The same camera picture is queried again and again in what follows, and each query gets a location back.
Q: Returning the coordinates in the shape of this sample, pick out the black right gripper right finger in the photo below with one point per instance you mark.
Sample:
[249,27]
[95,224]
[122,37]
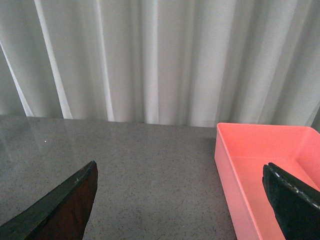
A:
[296,205]

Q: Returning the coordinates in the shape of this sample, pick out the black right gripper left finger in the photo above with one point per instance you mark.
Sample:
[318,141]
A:
[62,214]

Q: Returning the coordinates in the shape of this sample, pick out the pink plastic bin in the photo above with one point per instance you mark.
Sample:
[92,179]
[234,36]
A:
[242,150]

